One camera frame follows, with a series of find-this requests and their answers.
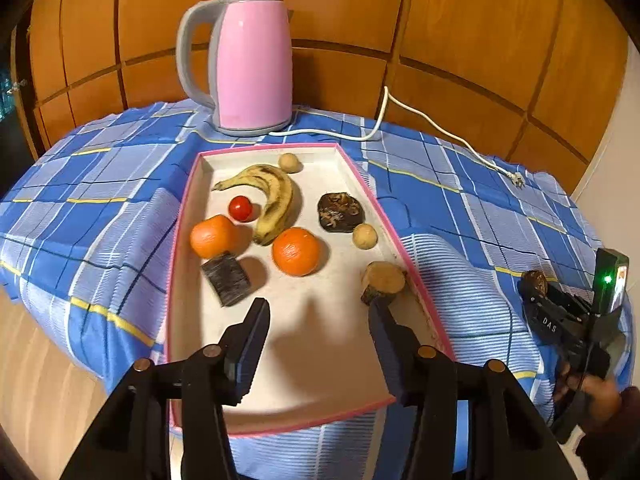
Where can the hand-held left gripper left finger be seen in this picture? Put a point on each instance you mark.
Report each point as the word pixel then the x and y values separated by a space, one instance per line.
pixel 247 360

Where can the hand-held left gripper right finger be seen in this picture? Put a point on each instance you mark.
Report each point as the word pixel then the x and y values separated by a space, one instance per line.
pixel 387 355

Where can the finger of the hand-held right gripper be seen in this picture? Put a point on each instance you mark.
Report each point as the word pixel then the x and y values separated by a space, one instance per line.
pixel 565 297
pixel 555 322

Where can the pink shallow cardboard box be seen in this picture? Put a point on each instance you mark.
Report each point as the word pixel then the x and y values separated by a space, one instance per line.
pixel 310 350

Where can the large dark sugarcane segment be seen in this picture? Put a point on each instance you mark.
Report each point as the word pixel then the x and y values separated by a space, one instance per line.
pixel 225 277

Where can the orange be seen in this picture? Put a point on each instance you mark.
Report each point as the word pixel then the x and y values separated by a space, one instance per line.
pixel 296 251
pixel 215 236

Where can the tan longan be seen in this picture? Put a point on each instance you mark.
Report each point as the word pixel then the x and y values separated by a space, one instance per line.
pixel 364 236
pixel 290 162

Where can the red cherry tomato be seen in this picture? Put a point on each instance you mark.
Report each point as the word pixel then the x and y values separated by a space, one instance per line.
pixel 240 208

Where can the spotted yellow banana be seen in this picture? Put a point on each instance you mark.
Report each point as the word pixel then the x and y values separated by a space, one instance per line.
pixel 277 200

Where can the person's right forearm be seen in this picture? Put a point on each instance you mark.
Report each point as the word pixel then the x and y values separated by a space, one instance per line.
pixel 625 440

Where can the person's right hand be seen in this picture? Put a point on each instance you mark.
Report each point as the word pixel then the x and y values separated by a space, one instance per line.
pixel 600 402

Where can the blue plaid tablecloth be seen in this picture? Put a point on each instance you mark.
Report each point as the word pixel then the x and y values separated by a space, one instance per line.
pixel 100 210

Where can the pink electric kettle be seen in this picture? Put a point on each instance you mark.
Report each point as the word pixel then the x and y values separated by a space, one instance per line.
pixel 250 60

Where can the dark glass door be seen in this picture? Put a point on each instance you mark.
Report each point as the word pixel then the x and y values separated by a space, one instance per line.
pixel 10 110

